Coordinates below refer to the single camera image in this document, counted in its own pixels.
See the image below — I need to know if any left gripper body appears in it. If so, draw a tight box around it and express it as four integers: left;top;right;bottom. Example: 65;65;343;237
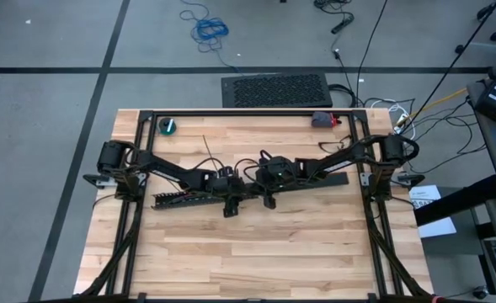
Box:
207;166;243;219

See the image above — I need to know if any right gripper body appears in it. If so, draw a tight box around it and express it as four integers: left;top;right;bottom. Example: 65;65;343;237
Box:
255;156;296;210

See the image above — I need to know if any black slotted cable duct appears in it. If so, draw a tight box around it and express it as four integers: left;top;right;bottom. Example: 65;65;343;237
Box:
151;191;259;210

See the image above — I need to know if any grey red tool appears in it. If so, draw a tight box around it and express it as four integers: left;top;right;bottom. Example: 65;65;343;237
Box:
312;110;342;130

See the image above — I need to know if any black perforated floor mat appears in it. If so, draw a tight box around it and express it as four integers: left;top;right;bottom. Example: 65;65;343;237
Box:
221;72;334;109

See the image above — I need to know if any green tape roll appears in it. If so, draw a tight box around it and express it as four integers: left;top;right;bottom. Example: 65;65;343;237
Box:
157;116;178;136

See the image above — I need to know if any white printed paper sheet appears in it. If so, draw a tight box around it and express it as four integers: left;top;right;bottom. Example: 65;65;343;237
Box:
408;183;458;240

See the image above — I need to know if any black desk leg beam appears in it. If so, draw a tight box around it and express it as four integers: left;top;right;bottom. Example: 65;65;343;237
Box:
413;174;496;228

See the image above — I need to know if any black labelled electronics box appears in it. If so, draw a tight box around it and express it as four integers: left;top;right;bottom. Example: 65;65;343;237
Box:
467;62;496;127

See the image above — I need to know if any grey office chair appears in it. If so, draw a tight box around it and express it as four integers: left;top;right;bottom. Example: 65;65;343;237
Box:
454;0;496;58

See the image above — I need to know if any black right camera cable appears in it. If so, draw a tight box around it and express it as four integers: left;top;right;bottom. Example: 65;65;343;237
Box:
233;149;274;182

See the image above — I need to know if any black camera cable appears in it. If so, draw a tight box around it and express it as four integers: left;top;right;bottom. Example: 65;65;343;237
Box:
233;149;274;182
190;157;227;172

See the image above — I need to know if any black left camera cable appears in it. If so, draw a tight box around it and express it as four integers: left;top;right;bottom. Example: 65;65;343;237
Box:
190;157;227;172

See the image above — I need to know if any black aluminium table frame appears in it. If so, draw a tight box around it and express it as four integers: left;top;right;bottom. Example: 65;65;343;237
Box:
28;108;442;303

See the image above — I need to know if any white floor cable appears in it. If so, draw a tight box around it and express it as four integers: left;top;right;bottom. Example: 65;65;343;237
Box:
369;98;417;138

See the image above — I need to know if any black plug cable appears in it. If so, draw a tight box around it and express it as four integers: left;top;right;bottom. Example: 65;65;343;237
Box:
333;48;359;109

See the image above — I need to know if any black cable coil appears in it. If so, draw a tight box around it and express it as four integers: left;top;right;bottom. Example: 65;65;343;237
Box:
401;135;421;163

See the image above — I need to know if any blue floor cable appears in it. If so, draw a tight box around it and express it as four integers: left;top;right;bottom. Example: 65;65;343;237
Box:
179;0;243;75

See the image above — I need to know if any black power strip cable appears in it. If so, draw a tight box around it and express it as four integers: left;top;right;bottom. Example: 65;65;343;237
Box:
313;0;355;35

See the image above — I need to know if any thin black hanging cable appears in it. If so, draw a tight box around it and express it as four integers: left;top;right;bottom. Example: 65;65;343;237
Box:
355;0;390;109

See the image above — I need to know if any yellow floor cable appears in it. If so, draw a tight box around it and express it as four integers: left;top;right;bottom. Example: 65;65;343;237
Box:
397;62;496;127

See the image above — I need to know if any thin black floor cable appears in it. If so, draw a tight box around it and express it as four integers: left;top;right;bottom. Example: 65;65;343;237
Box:
407;95;488;176

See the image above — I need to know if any thick black hanging cable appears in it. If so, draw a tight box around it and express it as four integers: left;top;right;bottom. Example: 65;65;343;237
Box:
398;0;496;131

